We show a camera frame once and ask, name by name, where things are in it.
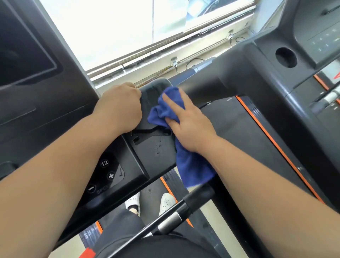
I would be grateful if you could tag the person's left hand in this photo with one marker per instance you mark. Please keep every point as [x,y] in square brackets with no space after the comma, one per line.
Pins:
[119,109]

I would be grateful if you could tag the person's right hand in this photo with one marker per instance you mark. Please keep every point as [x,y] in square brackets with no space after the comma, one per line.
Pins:
[194,130]

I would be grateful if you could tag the blue cleaning cloth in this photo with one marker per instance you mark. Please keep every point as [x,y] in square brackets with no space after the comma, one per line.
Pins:
[194,167]

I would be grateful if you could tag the person's left forearm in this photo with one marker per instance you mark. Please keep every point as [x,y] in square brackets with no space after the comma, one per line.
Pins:
[39,186]

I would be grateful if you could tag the person's right forearm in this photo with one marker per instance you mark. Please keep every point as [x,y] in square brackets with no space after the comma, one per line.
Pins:
[279,207]

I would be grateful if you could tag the neighbouring black treadmill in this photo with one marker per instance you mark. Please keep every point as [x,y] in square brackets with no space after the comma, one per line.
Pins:
[239,127]

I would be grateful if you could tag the person's right white clog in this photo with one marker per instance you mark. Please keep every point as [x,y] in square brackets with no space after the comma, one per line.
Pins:
[166,203]

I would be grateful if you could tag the person's white clog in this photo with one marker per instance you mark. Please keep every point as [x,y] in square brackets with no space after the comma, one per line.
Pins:
[166,203]
[132,202]

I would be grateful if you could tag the person's left white clog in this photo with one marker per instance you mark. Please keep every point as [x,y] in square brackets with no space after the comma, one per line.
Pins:
[132,202]

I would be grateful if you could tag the person's black shorts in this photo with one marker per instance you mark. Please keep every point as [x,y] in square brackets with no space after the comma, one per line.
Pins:
[119,231]

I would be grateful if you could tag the metal window track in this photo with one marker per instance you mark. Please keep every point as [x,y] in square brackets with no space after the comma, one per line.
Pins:
[159,45]

